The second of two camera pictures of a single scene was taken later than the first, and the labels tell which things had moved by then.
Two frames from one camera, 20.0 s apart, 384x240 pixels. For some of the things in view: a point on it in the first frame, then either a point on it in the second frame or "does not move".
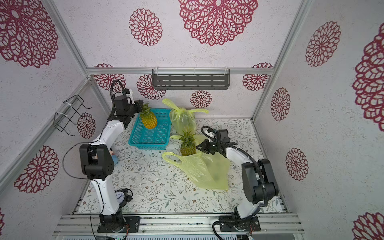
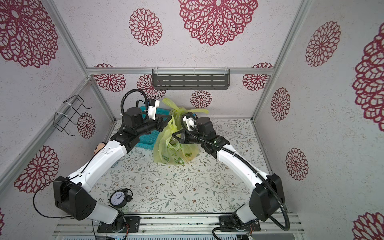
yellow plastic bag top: (183, 120) does not move
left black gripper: (139, 103) → (160, 123)
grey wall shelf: (191, 79) does not move
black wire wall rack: (71, 108) does not move
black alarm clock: (122, 197) does not move
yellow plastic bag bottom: (210, 171) → (168, 150)
